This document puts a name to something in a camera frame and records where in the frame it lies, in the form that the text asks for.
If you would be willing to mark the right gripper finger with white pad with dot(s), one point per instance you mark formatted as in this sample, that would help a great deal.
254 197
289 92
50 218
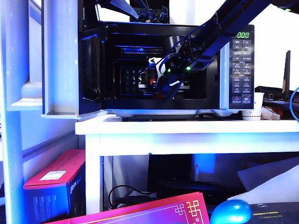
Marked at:
157 66

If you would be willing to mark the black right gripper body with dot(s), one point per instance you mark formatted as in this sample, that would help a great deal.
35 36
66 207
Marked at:
174 84

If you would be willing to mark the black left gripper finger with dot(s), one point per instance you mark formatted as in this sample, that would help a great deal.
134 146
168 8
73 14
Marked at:
123 5

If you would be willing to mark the orange fruit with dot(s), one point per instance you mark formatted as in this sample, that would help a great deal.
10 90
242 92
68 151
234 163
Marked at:
152 81

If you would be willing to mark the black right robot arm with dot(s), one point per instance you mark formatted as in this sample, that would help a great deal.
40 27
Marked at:
233 18

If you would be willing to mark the white Midea microwave body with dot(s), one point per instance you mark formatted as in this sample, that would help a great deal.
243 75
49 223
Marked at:
240 77

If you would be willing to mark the white table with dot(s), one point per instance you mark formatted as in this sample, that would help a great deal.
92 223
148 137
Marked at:
187 142

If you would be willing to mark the white patterned paper cup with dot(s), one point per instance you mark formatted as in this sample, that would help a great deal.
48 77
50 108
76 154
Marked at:
252 114

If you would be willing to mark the crumpled paper packaging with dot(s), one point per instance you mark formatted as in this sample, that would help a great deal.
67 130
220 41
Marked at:
269 114

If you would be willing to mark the black router with antenna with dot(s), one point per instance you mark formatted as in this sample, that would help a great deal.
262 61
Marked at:
275 93

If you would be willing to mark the pink patterned flat box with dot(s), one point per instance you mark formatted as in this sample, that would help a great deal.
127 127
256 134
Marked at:
151 212

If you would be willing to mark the glossy blue egg-shaped object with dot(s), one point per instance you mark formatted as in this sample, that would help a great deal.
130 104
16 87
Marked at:
231 212

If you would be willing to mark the white foam sheet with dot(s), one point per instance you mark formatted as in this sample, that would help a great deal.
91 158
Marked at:
275 186

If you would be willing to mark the red and blue carton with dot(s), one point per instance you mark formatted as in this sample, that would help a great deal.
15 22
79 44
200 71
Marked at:
52 177

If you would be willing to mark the black paper shredder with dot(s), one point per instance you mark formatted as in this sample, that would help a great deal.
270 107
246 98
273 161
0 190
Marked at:
275 214

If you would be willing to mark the grey-framed partition panel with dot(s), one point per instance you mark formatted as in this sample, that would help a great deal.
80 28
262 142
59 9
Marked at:
14 163

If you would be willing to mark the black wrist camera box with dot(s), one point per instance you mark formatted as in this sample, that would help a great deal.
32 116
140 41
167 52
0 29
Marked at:
201 65

